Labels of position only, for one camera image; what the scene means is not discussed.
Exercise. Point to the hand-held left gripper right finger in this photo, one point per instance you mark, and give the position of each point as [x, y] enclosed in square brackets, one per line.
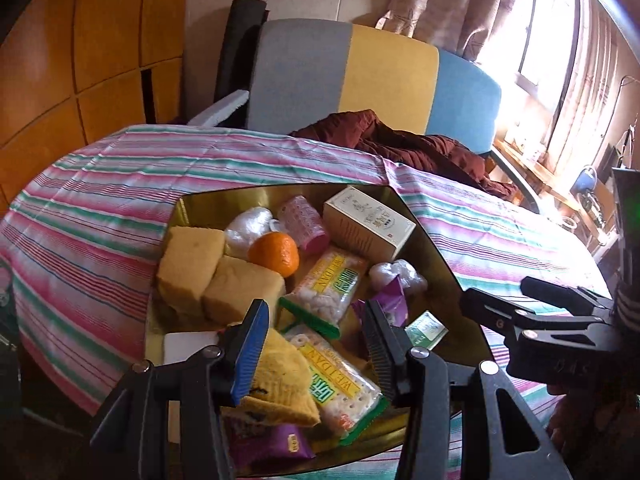
[377, 350]

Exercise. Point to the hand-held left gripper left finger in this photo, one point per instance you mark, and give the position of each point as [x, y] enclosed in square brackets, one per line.
[250, 355]

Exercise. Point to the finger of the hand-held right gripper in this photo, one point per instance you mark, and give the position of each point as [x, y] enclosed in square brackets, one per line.
[550, 289]
[485, 305]

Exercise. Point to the yellow sock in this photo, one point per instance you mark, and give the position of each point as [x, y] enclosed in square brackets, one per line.
[280, 380]

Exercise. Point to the purple snack packet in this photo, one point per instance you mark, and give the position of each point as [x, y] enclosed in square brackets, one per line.
[392, 302]
[270, 447]

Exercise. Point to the cracker packet with green ends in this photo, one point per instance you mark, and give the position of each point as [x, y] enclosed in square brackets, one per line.
[340, 385]
[325, 290]

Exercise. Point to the green tea packet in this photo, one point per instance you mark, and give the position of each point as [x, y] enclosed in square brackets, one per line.
[425, 330]

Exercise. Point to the white foam block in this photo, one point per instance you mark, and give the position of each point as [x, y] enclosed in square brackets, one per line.
[190, 347]

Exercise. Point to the yellow sponge cake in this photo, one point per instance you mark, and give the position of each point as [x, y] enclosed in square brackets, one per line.
[240, 285]
[190, 260]

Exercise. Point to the white plastic ball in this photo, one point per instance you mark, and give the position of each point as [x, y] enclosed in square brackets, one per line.
[400, 275]
[245, 230]

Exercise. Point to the orange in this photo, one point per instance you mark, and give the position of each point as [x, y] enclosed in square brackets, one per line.
[274, 255]

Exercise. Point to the beige carton box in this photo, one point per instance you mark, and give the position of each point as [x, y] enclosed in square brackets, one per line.
[365, 225]

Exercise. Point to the pink hair roller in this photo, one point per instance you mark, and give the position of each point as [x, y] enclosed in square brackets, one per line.
[300, 220]

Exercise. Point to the gold tin box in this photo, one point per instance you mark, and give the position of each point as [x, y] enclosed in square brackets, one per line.
[210, 202]

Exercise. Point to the dark screen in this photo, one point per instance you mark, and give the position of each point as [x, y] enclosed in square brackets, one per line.
[627, 210]

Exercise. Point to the blue mug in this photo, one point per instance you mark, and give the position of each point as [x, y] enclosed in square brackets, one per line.
[584, 181]

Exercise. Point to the wooden side table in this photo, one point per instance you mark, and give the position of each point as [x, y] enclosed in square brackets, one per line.
[530, 165]

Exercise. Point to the maroon quilted jacket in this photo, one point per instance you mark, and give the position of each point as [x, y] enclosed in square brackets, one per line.
[425, 155]

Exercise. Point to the beige patterned curtain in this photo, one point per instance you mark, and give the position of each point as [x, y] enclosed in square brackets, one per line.
[450, 0]
[590, 85]

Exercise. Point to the striped tablecloth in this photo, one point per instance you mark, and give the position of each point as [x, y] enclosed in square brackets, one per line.
[100, 185]

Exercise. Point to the grey yellow blue chair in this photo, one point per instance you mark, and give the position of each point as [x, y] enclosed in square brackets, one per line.
[390, 80]

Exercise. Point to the window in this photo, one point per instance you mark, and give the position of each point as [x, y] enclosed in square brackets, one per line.
[540, 20]

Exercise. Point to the black rolled mat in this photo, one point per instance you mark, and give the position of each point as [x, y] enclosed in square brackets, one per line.
[240, 50]

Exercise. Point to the wooden wardrobe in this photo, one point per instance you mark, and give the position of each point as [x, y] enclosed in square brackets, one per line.
[75, 35]

